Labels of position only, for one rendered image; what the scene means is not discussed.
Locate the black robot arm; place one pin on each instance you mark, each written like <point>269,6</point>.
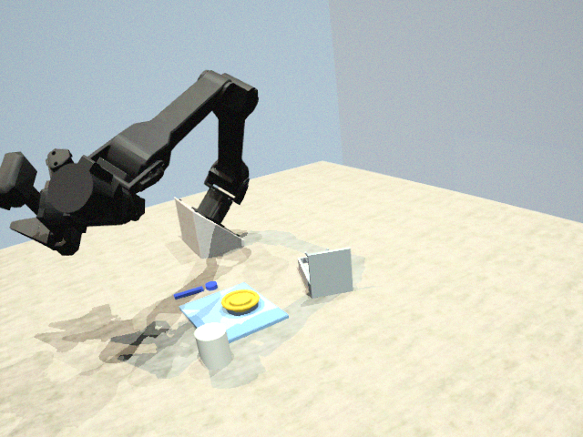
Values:
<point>101,188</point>

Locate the yellow plate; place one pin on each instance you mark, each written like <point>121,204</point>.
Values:
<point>240,300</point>

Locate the white cylinder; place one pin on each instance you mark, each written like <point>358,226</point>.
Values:
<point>213,345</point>

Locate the light blue mat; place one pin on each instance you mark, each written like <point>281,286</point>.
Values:
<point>238,324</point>

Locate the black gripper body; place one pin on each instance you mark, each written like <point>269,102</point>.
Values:
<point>17,178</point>

